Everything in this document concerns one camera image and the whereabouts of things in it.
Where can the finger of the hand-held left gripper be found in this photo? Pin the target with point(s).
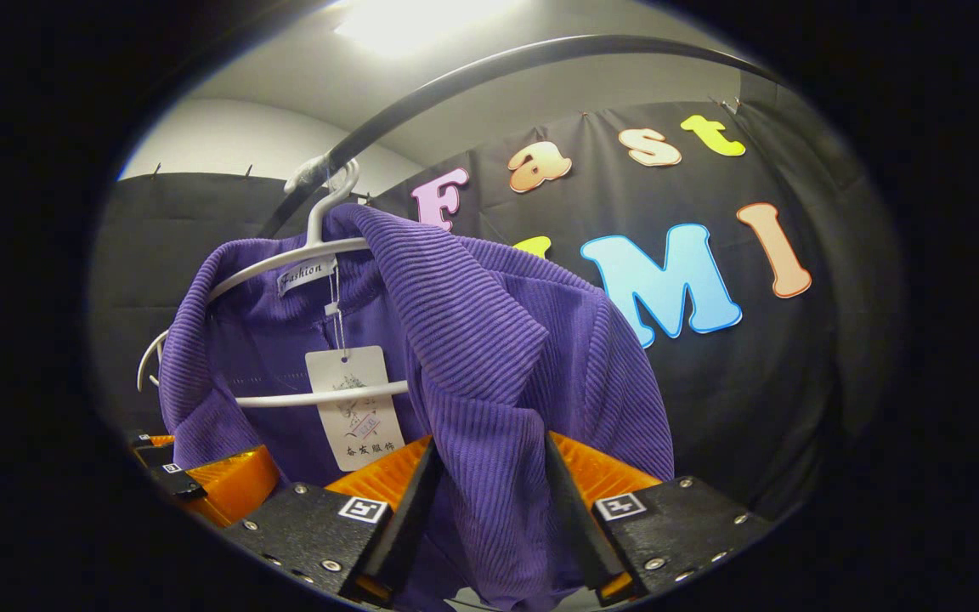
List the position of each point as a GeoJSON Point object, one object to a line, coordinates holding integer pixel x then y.
{"type": "Point", "coordinates": [226, 484]}
{"type": "Point", "coordinates": [151, 440]}

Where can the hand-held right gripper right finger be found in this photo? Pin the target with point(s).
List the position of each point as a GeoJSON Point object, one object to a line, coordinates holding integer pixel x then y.
{"type": "Point", "coordinates": [579, 527]}

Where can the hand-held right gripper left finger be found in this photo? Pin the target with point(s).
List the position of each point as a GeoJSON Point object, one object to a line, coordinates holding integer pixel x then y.
{"type": "Point", "coordinates": [404, 527]}

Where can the purple ribbed jacket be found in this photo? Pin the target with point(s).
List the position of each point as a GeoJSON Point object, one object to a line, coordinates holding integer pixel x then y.
{"type": "Point", "coordinates": [489, 340]}

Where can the white clothes hanger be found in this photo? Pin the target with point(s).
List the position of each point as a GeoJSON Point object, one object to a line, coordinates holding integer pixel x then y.
{"type": "Point", "coordinates": [319, 397]}

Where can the black clothes rack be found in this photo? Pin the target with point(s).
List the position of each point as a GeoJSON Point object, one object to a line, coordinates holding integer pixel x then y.
{"type": "Point", "coordinates": [617, 42]}

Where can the white paper hang tag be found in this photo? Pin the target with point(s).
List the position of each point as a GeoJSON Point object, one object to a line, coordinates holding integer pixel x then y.
{"type": "Point", "coordinates": [353, 433]}

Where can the black backdrop cloth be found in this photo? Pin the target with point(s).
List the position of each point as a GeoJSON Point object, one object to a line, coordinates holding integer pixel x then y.
{"type": "Point", "coordinates": [795, 382]}

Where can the white tape wrap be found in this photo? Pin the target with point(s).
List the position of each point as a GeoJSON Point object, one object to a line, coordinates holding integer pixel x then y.
{"type": "Point", "coordinates": [307, 174]}

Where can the large ceiling light panel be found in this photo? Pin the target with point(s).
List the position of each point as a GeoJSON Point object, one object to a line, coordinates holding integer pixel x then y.
{"type": "Point", "coordinates": [421, 21]}

